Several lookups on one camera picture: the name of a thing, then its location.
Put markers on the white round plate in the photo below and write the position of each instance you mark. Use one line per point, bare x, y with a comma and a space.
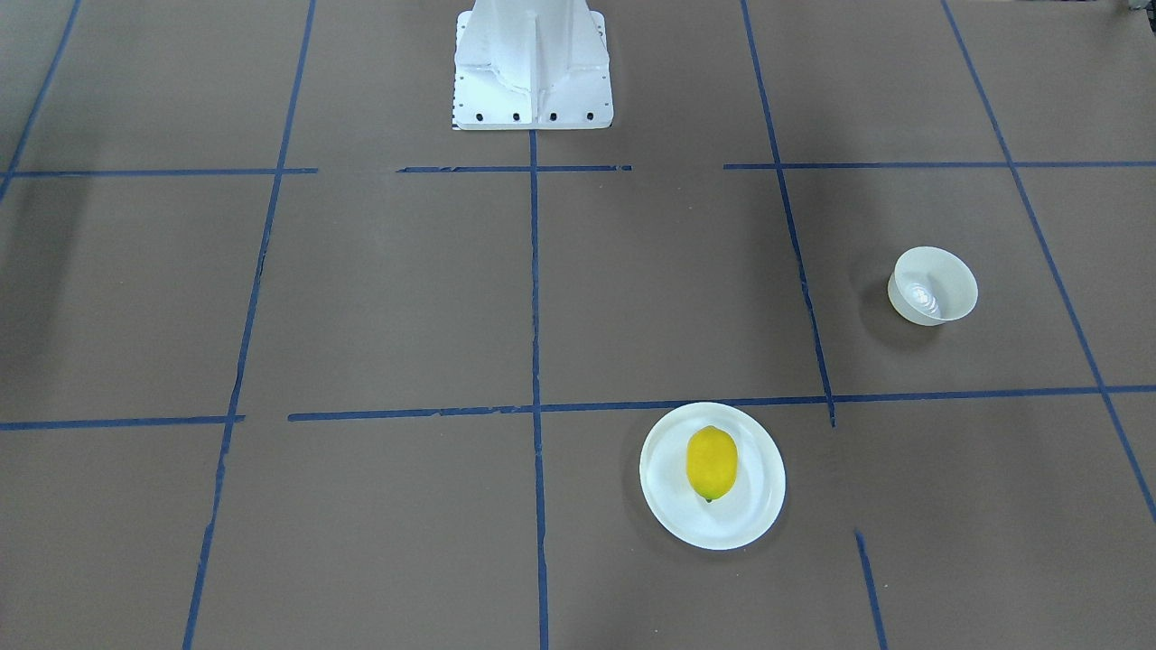
730, 522

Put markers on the white plastic bowl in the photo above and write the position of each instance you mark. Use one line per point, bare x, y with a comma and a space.
930, 286

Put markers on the yellow lemon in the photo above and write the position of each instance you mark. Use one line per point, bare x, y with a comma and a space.
711, 463

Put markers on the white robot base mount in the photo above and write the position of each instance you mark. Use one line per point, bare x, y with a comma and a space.
531, 65

